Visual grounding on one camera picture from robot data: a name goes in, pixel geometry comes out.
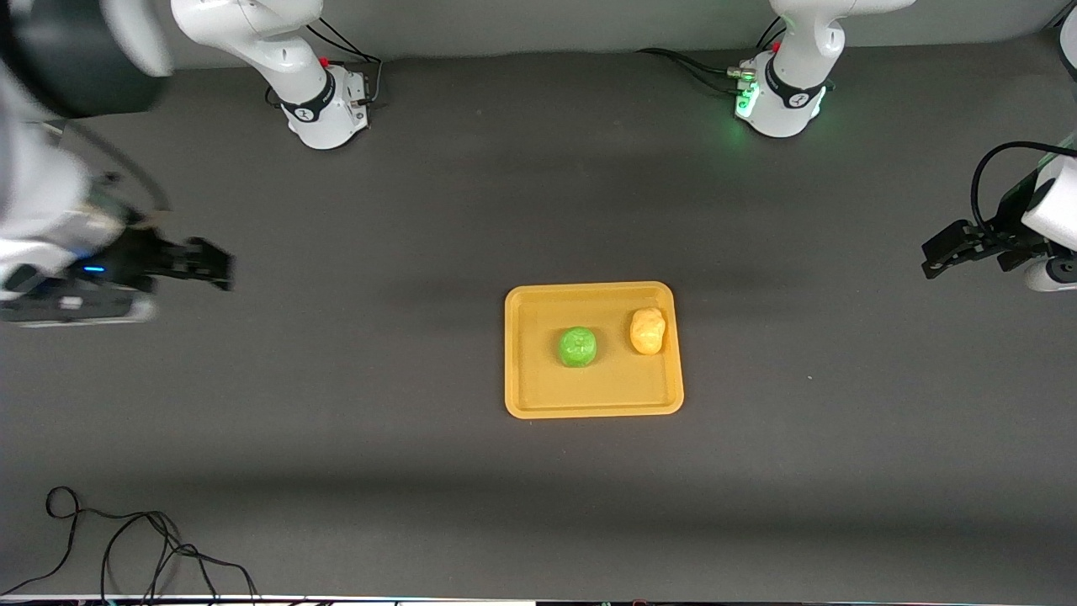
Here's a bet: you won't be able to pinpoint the yellow potato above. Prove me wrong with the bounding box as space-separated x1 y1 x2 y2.
629 306 667 356

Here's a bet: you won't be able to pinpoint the green apple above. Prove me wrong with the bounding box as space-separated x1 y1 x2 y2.
558 326 599 369

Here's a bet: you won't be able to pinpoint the orange-yellow plastic tray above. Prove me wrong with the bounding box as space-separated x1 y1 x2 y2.
504 281 685 420

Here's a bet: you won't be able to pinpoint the dark grey table mat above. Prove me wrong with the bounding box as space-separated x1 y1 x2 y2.
0 34 1077 600

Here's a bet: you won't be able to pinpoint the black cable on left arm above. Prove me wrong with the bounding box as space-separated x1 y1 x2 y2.
970 141 1077 241

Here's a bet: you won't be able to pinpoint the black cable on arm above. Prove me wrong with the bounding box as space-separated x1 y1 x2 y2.
970 141 1077 241
50 122 173 215

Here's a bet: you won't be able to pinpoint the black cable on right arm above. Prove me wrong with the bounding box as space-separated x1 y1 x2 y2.
50 122 173 215

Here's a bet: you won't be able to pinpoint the black cables at right arm base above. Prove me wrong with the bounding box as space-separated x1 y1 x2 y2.
265 13 384 109

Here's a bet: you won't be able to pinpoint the black cables at arm base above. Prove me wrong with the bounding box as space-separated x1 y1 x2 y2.
265 13 384 109
635 17 788 98

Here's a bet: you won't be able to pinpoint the loose thin black cable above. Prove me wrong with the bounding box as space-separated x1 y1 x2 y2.
0 486 260 603

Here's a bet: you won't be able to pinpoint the black cables at left arm base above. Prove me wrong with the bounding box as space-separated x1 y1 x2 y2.
635 17 788 98

